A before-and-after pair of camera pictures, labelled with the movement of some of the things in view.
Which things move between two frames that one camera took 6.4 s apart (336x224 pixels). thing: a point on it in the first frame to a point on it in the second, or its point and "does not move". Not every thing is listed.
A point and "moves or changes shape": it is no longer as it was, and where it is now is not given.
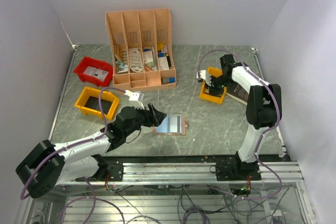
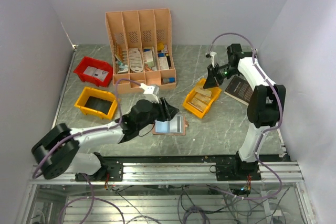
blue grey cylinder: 170,80 does not move
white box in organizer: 148,58 does not move
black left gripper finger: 158,116 to 170,110
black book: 235,91 does not move
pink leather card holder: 174,125 does not move
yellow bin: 204,93 moves or changes shape
